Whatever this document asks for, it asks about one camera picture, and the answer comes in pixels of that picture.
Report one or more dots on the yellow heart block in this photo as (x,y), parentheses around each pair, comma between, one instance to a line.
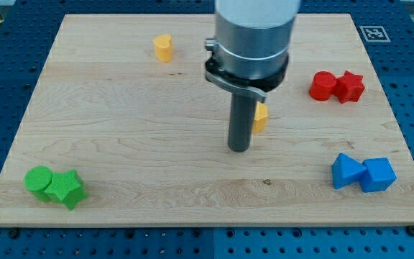
(163,45)

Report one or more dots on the red star block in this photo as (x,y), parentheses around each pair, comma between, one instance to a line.
(349,87)

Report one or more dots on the white fiducial marker tag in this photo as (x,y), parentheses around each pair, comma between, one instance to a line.
(374,33)

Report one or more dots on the yellow hexagon block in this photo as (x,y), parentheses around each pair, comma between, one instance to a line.
(260,118)

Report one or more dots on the red cylinder block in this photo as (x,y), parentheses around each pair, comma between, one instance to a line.
(322,86)

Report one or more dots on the wooden board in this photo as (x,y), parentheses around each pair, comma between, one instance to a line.
(149,139)

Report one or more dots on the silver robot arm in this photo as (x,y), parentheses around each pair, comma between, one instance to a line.
(249,57)

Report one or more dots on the green star block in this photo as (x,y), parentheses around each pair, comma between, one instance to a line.
(67,189)

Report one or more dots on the blue cube block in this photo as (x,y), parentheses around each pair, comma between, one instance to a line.
(378,176)

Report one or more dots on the blue triangle block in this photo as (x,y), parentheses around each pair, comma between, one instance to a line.
(346,171)

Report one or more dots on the green cylinder block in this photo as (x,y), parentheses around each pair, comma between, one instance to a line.
(37,180)

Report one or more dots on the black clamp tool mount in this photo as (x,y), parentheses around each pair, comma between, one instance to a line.
(243,76)

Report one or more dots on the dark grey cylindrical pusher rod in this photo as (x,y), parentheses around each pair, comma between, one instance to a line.
(241,121)

